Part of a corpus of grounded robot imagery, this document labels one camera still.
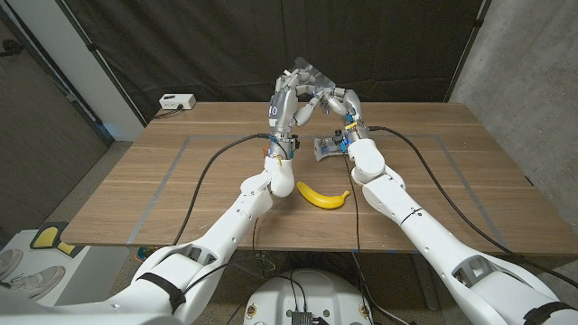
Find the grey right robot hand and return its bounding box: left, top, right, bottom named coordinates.
left=315, top=87, right=371, bottom=144

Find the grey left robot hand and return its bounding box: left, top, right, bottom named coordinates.
left=264, top=70, right=326, bottom=159

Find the yellow toy banana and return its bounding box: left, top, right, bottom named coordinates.
left=296, top=181, right=351, bottom=210

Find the clear bag of small parts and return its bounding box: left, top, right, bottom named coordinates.
left=313, top=135, right=354, bottom=163

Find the white power box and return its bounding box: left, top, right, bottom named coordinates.
left=158, top=93, right=197, bottom=111

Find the black curtain backdrop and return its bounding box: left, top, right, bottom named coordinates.
left=58, top=0, right=491, bottom=124

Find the grey table leg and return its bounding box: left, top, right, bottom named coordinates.
left=409, top=253, right=442, bottom=312

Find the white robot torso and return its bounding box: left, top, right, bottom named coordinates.
left=242, top=269, right=375, bottom=325

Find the yellow and black pad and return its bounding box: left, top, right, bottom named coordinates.
left=29, top=221, right=85, bottom=258

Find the white floor board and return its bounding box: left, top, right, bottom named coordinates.
left=0, top=228, right=130, bottom=309

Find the grey sneaker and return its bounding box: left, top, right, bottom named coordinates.
left=0, top=248, right=23, bottom=281
left=7, top=265, right=67, bottom=300

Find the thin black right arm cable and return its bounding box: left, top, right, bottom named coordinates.
left=341, top=153, right=363, bottom=255

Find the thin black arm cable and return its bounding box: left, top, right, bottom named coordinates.
left=182, top=216, right=272, bottom=293
left=341, top=153, right=363, bottom=255

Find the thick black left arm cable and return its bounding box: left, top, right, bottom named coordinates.
left=172, top=132, right=273, bottom=247

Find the black power box cable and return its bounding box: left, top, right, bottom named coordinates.
left=153, top=105, right=184, bottom=120

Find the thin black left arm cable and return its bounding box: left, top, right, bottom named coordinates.
left=182, top=216, right=272, bottom=293

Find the black door handle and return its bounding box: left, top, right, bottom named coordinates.
left=0, top=39, right=24, bottom=58

